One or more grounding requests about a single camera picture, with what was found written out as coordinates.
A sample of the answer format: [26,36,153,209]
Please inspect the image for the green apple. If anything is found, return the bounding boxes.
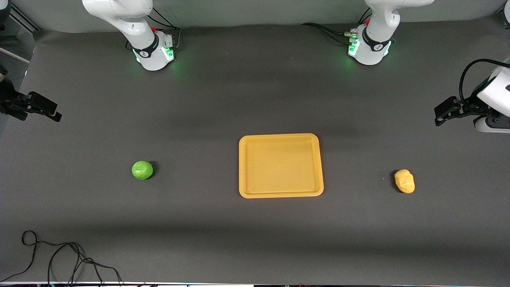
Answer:
[131,161,154,181]

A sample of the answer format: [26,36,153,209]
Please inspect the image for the thin black loose cable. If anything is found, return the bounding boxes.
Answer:
[0,230,123,286]

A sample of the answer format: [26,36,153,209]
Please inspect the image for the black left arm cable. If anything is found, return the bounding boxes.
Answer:
[458,59,510,102]

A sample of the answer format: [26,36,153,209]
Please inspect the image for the black right base cables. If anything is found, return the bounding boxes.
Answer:
[147,7,182,51]

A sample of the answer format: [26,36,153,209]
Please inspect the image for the black left base cables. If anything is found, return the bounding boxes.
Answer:
[301,8,372,45]

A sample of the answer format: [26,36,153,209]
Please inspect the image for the thin white rod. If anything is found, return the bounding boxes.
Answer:
[0,47,31,64]

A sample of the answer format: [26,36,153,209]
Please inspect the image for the aluminium frame bar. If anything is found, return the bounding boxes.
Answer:
[8,3,43,33]

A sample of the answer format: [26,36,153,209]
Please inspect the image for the dark grey table mat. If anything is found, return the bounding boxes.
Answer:
[0,16,510,285]

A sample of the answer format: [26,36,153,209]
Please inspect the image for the black base cables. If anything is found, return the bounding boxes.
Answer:
[147,7,182,51]
[301,8,372,45]

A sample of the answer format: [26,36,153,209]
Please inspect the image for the orange plastic tray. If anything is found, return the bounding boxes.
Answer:
[239,134,324,199]

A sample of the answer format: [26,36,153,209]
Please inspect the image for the yellow potato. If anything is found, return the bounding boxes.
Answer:
[394,169,416,195]

